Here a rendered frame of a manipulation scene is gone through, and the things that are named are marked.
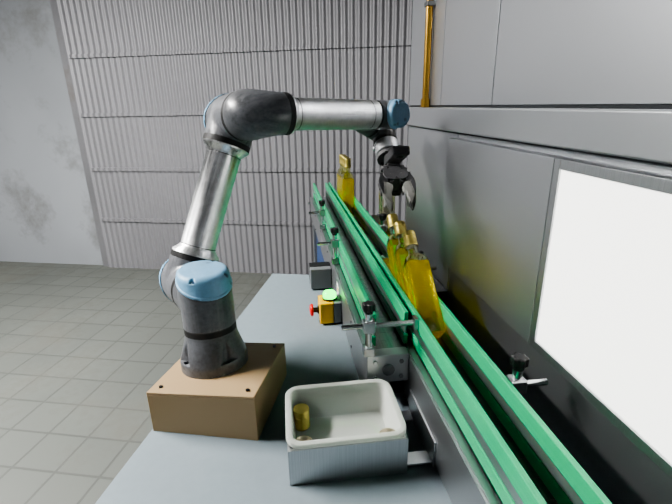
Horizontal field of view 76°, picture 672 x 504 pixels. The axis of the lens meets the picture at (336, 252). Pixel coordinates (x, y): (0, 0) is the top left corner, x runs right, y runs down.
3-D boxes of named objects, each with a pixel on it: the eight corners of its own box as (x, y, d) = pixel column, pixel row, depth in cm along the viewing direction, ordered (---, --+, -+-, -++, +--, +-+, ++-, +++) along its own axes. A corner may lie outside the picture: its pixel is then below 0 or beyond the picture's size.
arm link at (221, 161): (165, 311, 99) (229, 79, 98) (150, 294, 111) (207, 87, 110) (215, 317, 106) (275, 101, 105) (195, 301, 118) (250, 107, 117)
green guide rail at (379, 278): (407, 343, 100) (408, 312, 97) (403, 343, 99) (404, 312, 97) (327, 195, 264) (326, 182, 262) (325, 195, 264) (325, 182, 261)
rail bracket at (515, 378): (547, 427, 74) (558, 359, 70) (509, 431, 74) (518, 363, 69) (534, 412, 78) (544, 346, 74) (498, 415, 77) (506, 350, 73)
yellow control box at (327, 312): (342, 324, 137) (341, 302, 135) (318, 325, 136) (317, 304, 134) (339, 314, 144) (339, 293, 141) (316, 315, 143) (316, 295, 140)
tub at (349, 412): (408, 471, 81) (410, 433, 79) (288, 485, 79) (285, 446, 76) (386, 409, 98) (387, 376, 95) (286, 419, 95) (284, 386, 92)
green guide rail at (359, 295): (375, 346, 99) (376, 314, 96) (371, 346, 99) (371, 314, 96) (315, 196, 263) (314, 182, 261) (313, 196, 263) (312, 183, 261)
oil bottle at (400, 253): (433, 313, 106) (415, 238, 116) (410, 314, 105) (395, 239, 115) (427, 321, 111) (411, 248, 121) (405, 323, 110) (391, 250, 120)
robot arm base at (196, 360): (170, 380, 94) (163, 338, 92) (195, 347, 109) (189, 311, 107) (238, 378, 94) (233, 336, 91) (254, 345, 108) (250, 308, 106)
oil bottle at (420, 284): (447, 330, 97) (427, 249, 108) (422, 332, 97) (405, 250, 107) (440, 339, 102) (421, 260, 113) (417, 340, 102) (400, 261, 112)
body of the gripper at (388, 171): (404, 197, 129) (397, 166, 135) (411, 178, 121) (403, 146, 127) (379, 198, 128) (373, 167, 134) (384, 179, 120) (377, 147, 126)
